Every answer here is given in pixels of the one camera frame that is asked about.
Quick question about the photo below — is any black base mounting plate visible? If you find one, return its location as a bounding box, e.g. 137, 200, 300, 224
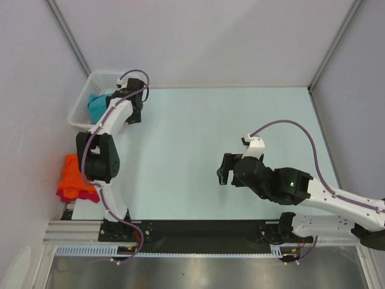
98, 220, 313, 253

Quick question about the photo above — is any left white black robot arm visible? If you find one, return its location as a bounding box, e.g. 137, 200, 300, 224
76, 76, 149, 241

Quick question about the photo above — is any magenta t shirt on table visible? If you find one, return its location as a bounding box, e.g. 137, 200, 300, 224
56, 190, 100, 204

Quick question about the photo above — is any white plastic mesh basket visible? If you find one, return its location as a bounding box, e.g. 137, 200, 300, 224
67, 69, 123, 130

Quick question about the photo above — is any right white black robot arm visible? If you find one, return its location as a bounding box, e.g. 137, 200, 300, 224
217, 153, 384, 250

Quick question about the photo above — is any white slotted cable duct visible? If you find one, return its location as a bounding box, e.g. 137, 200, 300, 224
55, 244, 299, 258

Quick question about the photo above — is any teal t shirt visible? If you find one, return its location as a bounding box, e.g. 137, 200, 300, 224
87, 94, 112, 125

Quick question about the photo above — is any orange t shirt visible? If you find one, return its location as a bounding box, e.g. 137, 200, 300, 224
57, 154, 97, 192

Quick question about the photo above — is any aluminium frame rail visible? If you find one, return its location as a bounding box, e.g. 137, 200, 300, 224
43, 220, 102, 244

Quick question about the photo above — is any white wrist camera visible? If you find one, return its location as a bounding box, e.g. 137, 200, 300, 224
241, 134, 265, 160
116, 78, 128, 89

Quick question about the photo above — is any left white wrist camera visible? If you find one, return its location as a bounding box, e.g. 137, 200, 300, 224
116, 78, 128, 89

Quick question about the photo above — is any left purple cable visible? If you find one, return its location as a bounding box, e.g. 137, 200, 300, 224
77, 69, 150, 266

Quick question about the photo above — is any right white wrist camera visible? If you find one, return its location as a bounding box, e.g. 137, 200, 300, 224
241, 134, 265, 160

